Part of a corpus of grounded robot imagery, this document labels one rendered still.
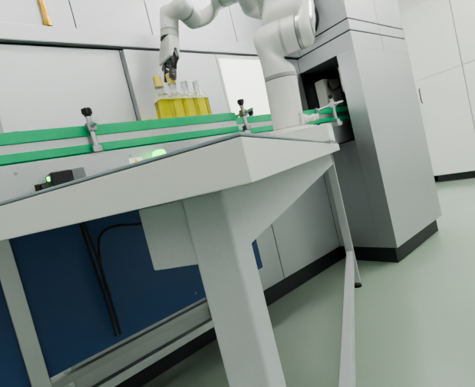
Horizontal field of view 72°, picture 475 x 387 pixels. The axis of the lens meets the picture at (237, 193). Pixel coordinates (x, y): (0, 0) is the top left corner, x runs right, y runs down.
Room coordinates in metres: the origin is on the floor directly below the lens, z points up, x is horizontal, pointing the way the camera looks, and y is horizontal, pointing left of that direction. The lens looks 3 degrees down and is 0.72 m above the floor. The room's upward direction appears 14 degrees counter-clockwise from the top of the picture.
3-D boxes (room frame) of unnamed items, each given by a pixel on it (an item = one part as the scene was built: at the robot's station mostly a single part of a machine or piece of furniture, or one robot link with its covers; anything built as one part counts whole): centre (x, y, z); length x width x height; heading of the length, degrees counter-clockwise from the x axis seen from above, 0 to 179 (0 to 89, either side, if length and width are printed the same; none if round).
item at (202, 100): (1.40, 0.06, 0.99); 0.06 x 0.06 x 0.21; 38
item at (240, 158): (1.22, 0.42, 0.73); 1.58 x 1.52 x 0.04; 159
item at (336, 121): (1.75, -0.59, 0.90); 0.17 x 0.05 x 0.23; 39
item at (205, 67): (1.64, -0.03, 1.15); 0.90 x 0.03 x 0.34; 129
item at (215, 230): (0.98, -0.21, 0.36); 1.51 x 0.09 x 0.71; 159
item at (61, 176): (0.85, 0.43, 0.79); 0.08 x 0.08 x 0.08; 39
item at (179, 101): (1.33, 0.15, 0.99); 0.06 x 0.06 x 0.21; 38
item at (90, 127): (0.94, 0.35, 0.94); 0.07 x 0.04 x 0.13; 39
